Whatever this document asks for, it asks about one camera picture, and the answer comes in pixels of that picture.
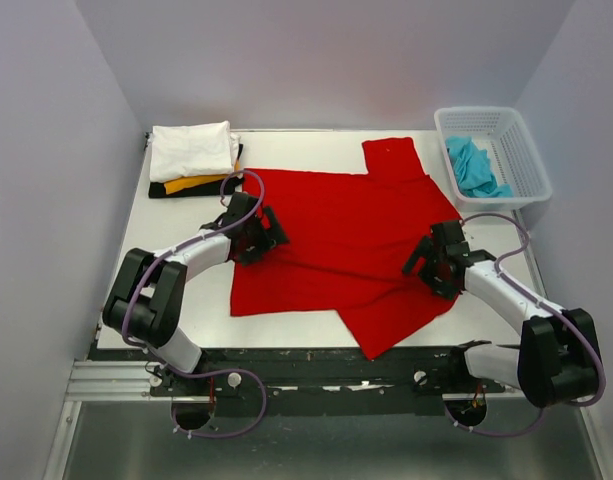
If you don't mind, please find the red t shirt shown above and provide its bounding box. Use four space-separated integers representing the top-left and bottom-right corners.
230 137 459 359

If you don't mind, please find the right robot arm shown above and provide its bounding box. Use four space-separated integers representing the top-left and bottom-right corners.
402 220 606 409

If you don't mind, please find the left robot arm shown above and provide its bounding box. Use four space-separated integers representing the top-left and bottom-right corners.
102 192 289 395

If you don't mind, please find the folded yellow t shirt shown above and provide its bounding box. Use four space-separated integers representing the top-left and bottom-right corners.
164 174 227 195

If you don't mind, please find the teal t shirt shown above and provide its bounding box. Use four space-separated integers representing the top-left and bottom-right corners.
445 136 513 198

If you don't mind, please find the folded white t shirt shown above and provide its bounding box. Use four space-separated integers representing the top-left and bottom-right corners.
150 121 240 183

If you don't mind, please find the white plastic basket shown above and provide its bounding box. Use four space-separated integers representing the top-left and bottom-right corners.
434 106 552 212

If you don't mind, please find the folded black t shirt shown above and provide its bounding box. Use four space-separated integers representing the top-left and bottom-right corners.
148 139 243 199

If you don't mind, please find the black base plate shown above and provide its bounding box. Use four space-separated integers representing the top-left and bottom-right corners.
150 346 503 417

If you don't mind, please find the aluminium mounting rail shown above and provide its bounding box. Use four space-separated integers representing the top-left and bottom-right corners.
67 348 479 401

